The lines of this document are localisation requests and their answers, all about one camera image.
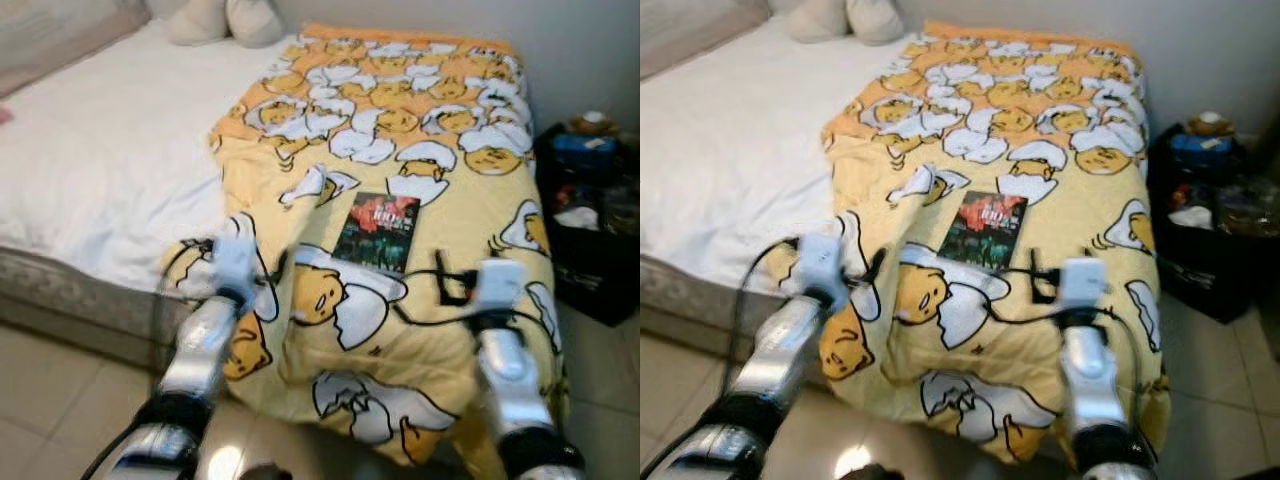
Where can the yellow cartoon egg blanket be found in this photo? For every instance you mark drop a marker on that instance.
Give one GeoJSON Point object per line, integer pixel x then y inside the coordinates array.
{"type": "Point", "coordinates": [450, 220]}
{"type": "Point", "coordinates": [1060, 210]}

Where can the dark green red book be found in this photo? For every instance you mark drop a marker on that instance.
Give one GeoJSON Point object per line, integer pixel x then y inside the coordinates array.
{"type": "Point", "coordinates": [982, 230]}
{"type": "Point", "coordinates": [378, 235]}

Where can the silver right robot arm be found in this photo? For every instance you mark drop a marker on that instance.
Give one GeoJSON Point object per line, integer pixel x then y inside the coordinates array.
{"type": "Point", "coordinates": [1090, 375]}
{"type": "Point", "coordinates": [505, 375]}

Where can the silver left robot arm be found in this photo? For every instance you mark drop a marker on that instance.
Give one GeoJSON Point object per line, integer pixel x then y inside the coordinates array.
{"type": "Point", "coordinates": [200, 345]}
{"type": "Point", "coordinates": [790, 345]}

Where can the white crumpled cloth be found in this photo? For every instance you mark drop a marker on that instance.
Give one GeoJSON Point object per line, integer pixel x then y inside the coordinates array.
{"type": "Point", "coordinates": [1190, 217]}
{"type": "Point", "coordinates": [578, 217]}

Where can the white quilted mattress pad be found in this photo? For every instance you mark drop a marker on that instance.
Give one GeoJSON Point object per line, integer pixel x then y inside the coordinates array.
{"type": "Point", "coordinates": [730, 150]}
{"type": "Point", "coordinates": [110, 150]}

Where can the clear crinkled plastic bag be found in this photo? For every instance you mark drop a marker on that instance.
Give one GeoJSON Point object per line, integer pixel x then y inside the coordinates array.
{"type": "Point", "coordinates": [1248, 205]}
{"type": "Point", "coordinates": [622, 205]}

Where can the blue box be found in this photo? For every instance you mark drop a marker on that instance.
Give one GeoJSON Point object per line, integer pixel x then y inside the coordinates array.
{"type": "Point", "coordinates": [1200, 147]}
{"type": "Point", "coordinates": [585, 147]}

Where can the beige upholstered headboard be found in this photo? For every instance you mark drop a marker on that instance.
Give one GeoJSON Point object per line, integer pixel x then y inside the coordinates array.
{"type": "Point", "coordinates": [690, 35]}
{"type": "Point", "coordinates": [60, 45]}

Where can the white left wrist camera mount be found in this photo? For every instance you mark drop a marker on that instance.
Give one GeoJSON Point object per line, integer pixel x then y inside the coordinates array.
{"type": "Point", "coordinates": [235, 265]}
{"type": "Point", "coordinates": [822, 262]}

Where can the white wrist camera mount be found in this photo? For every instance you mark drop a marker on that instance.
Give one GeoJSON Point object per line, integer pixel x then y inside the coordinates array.
{"type": "Point", "coordinates": [822, 262]}
{"type": "Point", "coordinates": [235, 265]}
{"type": "Point", "coordinates": [500, 285]}
{"type": "Point", "coordinates": [1083, 283]}

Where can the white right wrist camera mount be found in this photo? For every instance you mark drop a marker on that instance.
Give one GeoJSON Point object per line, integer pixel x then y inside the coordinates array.
{"type": "Point", "coordinates": [500, 285]}
{"type": "Point", "coordinates": [1083, 283]}

